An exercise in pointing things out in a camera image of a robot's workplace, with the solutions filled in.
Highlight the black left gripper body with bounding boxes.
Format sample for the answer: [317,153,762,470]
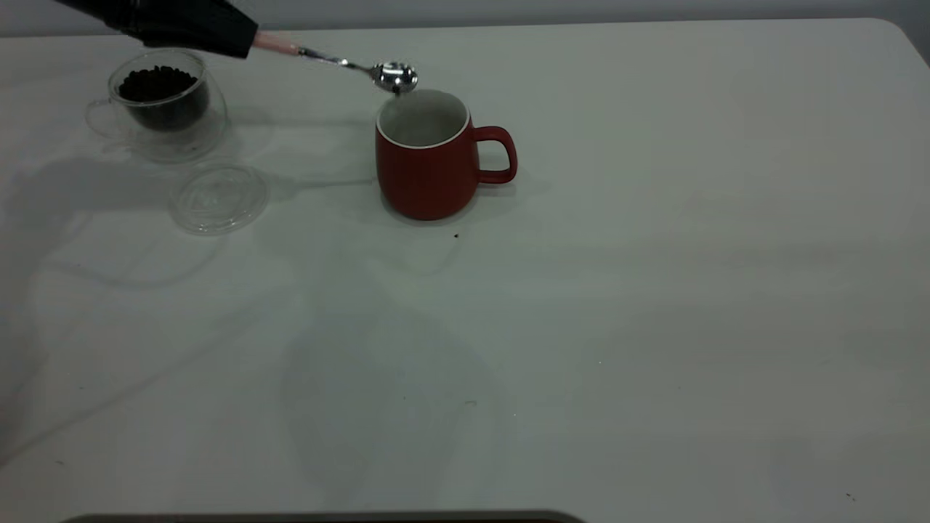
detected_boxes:
[54,0,169,38]

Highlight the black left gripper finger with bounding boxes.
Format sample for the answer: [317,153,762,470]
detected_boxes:
[163,0,259,46]
[131,25,254,60]

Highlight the pink handled metal spoon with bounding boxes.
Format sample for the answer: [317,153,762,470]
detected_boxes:
[252,31,420,96]

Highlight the red ceramic mug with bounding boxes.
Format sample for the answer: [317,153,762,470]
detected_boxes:
[375,89,519,222]

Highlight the dark coffee beans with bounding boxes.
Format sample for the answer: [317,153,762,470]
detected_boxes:
[118,65,210,133]

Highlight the clear round glass lid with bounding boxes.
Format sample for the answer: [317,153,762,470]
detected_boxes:
[169,163,270,235]

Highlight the clear double wall glass cup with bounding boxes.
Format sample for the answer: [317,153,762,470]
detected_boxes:
[86,48,230,163]

